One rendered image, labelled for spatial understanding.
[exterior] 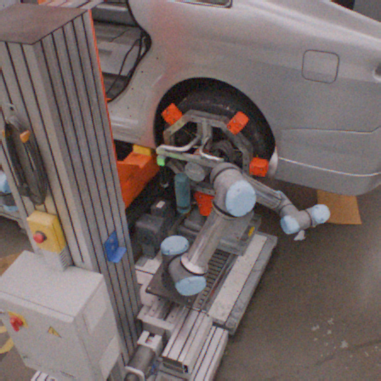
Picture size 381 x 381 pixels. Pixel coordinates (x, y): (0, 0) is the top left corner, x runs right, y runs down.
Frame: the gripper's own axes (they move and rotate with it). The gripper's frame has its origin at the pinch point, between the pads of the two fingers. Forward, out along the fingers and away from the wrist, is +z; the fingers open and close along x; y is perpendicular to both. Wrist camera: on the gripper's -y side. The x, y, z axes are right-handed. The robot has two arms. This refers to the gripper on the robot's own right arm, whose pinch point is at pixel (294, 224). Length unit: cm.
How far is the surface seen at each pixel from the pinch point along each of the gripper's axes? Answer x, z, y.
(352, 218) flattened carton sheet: 13, 107, -92
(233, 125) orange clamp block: -61, 15, 0
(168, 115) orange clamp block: -85, 34, 25
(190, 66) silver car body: -100, 13, 9
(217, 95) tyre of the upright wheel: -83, 24, -2
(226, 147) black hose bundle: -52, 18, 8
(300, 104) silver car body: -54, -6, -29
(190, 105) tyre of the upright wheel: -85, 31, 13
